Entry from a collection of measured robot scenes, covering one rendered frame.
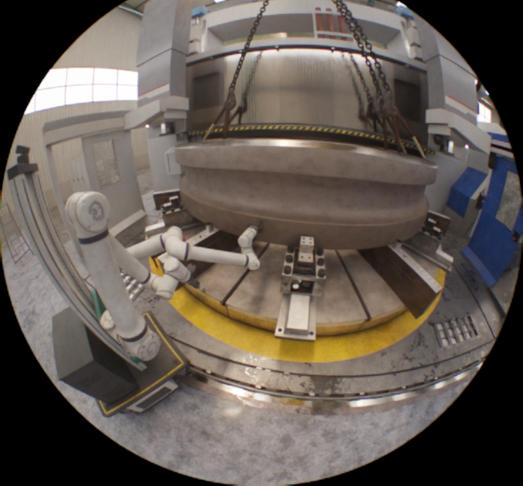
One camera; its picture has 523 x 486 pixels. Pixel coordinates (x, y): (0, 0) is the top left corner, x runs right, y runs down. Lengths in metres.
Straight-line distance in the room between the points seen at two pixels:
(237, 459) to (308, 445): 0.51
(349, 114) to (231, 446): 5.54
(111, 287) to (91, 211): 0.27
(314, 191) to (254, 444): 2.12
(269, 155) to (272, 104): 3.39
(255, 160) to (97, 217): 1.20
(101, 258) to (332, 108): 4.67
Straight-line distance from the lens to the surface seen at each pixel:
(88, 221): 0.59
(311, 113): 4.62
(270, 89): 4.82
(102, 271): 0.67
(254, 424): 1.66
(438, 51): 4.67
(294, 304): 1.49
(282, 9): 7.65
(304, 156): 1.38
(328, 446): 1.75
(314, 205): 1.62
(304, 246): 1.47
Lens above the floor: 1.66
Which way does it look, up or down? 28 degrees down
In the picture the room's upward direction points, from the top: 1 degrees counter-clockwise
